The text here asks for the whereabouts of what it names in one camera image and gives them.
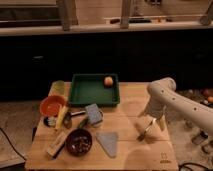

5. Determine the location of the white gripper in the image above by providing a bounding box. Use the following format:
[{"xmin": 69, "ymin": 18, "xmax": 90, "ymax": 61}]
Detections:
[{"xmin": 139, "ymin": 98, "xmax": 166, "ymax": 131}]

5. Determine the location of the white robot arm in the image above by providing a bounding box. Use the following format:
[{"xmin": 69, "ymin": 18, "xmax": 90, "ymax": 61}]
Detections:
[{"xmin": 142, "ymin": 77, "xmax": 213, "ymax": 136}]

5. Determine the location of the orange round fruit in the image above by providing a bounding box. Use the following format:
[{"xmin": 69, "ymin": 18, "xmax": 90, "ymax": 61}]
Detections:
[{"xmin": 104, "ymin": 76, "xmax": 114, "ymax": 87}]

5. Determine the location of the grey triangular cloth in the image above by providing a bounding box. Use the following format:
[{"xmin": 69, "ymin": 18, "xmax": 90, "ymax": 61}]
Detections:
[{"xmin": 96, "ymin": 132, "xmax": 118, "ymax": 158}]

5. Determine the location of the grey sponge block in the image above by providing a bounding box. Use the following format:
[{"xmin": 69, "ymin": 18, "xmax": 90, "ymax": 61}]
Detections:
[{"xmin": 85, "ymin": 104, "xmax": 103, "ymax": 125}]

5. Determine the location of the green plastic tray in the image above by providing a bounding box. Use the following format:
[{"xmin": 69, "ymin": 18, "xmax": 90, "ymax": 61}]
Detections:
[{"xmin": 68, "ymin": 74, "xmax": 120, "ymax": 107}]

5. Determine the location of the dark bowl with food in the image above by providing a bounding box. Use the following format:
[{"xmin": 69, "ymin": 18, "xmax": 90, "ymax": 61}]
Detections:
[{"xmin": 65, "ymin": 129, "xmax": 92, "ymax": 157}]

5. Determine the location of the metal spoon ladle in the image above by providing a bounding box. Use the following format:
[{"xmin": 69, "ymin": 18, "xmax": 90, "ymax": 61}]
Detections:
[{"xmin": 63, "ymin": 111, "xmax": 85, "ymax": 129}]

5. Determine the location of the yellow corn cob toy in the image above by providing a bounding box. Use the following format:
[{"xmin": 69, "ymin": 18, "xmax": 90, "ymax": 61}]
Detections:
[{"xmin": 55, "ymin": 106, "xmax": 68, "ymax": 130}]

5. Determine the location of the translucent yellow cup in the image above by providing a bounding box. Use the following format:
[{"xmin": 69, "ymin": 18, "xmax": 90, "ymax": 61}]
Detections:
[{"xmin": 50, "ymin": 80, "xmax": 65, "ymax": 96}]

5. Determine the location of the orange plastic bowl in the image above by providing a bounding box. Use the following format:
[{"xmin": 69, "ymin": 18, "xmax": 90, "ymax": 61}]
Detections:
[{"xmin": 39, "ymin": 95, "xmax": 66, "ymax": 116}]

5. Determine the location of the small black white object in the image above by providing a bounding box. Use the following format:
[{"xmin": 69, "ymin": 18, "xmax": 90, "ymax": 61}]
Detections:
[{"xmin": 43, "ymin": 117, "xmax": 56, "ymax": 127}]

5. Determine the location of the black cable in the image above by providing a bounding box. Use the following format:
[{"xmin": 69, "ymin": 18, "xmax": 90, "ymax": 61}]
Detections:
[{"xmin": 0, "ymin": 127, "xmax": 27, "ymax": 162}]

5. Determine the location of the wooden window frame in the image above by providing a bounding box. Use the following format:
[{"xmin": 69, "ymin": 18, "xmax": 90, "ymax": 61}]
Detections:
[{"xmin": 0, "ymin": 0, "xmax": 213, "ymax": 35}]

